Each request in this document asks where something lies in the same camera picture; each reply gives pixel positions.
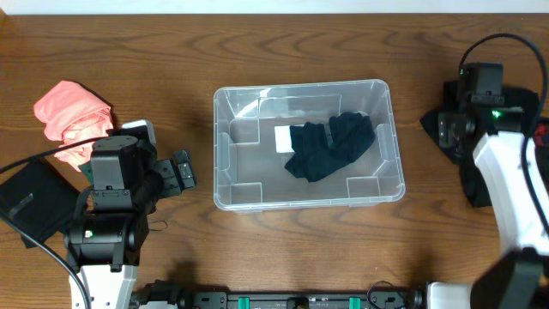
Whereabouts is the navy garment with tape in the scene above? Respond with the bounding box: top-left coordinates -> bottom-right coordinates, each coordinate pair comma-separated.
285,112 -> 376,183

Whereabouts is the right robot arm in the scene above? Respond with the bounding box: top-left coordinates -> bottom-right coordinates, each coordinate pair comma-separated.
425,63 -> 548,308

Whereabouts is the clear plastic storage container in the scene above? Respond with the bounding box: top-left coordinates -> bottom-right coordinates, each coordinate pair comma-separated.
213,79 -> 406,212

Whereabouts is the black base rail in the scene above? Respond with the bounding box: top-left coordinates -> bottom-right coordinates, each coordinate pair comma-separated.
129,281 -> 426,309

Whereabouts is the red plaid flannel shirt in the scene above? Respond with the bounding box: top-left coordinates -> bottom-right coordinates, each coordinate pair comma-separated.
533,123 -> 549,148

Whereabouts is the dark green garment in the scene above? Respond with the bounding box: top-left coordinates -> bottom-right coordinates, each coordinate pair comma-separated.
78,161 -> 94,185

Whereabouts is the black garment with tape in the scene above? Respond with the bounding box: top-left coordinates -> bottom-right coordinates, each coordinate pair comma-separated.
1,160 -> 80,242

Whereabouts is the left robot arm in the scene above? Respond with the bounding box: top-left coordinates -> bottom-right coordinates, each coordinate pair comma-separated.
65,136 -> 196,308

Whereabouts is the large black garment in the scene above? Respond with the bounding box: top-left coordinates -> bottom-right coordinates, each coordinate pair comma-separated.
420,81 -> 539,208

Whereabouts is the white label in container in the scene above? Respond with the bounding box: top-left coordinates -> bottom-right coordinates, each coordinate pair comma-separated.
274,125 -> 293,153

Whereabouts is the pink shirt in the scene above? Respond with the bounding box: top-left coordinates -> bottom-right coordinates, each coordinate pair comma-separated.
33,81 -> 114,145

